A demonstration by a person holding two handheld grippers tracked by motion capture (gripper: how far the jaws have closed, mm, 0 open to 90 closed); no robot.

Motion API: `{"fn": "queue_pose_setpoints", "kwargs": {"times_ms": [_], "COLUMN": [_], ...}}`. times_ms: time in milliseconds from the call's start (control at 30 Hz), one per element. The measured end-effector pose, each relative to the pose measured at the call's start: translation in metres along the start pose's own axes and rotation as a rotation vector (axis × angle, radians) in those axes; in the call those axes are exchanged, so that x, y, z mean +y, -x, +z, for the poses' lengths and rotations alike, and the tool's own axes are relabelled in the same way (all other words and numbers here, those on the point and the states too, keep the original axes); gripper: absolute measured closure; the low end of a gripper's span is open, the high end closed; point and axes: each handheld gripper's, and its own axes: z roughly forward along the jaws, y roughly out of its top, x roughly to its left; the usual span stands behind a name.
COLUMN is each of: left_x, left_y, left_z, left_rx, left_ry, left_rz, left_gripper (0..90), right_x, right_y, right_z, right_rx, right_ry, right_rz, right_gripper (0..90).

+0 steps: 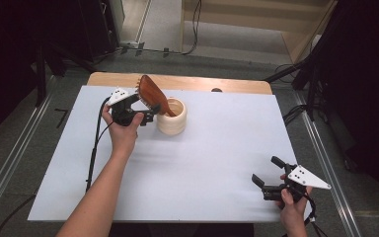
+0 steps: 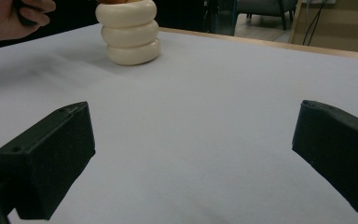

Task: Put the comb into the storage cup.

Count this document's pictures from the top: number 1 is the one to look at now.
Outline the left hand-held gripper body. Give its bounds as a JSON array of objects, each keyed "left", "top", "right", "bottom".
[{"left": 106, "top": 86, "right": 156, "bottom": 128}]

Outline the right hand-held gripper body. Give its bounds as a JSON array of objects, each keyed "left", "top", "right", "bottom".
[{"left": 262, "top": 163, "right": 333, "bottom": 203}]

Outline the wooden hairbrush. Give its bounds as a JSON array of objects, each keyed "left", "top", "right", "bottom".
[{"left": 134, "top": 74, "right": 178, "bottom": 119}]

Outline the beige ribbed cup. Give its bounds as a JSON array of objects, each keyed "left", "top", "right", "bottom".
[{"left": 156, "top": 97, "right": 189, "bottom": 136}]

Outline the person's left hand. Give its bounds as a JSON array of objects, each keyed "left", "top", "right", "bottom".
[{"left": 101, "top": 104, "right": 146, "bottom": 158}]

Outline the person's right hand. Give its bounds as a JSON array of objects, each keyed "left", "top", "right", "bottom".
[{"left": 274, "top": 173, "right": 314, "bottom": 229}]

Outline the wooden table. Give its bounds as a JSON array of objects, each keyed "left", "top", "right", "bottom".
[{"left": 86, "top": 71, "right": 273, "bottom": 96}]

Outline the white power strip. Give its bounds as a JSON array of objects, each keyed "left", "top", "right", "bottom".
[{"left": 118, "top": 39, "right": 140, "bottom": 49}]

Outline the white board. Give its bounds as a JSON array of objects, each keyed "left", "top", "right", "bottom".
[{"left": 28, "top": 85, "right": 315, "bottom": 223}]

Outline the black metal stand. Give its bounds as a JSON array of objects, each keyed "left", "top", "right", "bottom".
[
  {"left": 264, "top": 55, "right": 325, "bottom": 123},
  {"left": 33, "top": 39, "right": 97, "bottom": 109}
]

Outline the person's dark lap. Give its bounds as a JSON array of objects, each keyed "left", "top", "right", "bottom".
[{"left": 108, "top": 222, "right": 256, "bottom": 237}]

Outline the black curtain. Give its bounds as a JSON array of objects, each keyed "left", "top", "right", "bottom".
[
  {"left": 304, "top": 0, "right": 379, "bottom": 220},
  {"left": 0, "top": 0, "right": 121, "bottom": 150}
]

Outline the metal floor rail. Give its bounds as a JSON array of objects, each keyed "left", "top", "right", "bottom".
[
  {"left": 291, "top": 90, "right": 363, "bottom": 237},
  {"left": 0, "top": 74, "right": 59, "bottom": 229}
]

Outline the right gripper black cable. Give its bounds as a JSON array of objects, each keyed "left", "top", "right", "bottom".
[{"left": 281, "top": 192, "right": 329, "bottom": 237}]

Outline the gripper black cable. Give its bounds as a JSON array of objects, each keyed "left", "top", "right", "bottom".
[
  {"left": 281, "top": 192, "right": 329, "bottom": 237},
  {"left": 84, "top": 96, "right": 114, "bottom": 194}
]

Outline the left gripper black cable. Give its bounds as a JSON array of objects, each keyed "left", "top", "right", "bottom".
[{"left": 84, "top": 96, "right": 114, "bottom": 194}]

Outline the bundle of black floor cables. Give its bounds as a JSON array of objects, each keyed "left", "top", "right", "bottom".
[{"left": 281, "top": 104, "right": 311, "bottom": 127}]

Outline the hanging black cable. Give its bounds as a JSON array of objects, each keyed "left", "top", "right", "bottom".
[{"left": 180, "top": 0, "right": 203, "bottom": 57}]

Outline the light wooden frame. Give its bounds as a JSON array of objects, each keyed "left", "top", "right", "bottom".
[{"left": 180, "top": 0, "right": 340, "bottom": 64}]

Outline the thin black floor cable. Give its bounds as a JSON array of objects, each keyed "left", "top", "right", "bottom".
[{"left": 0, "top": 194, "right": 38, "bottom": 237}]

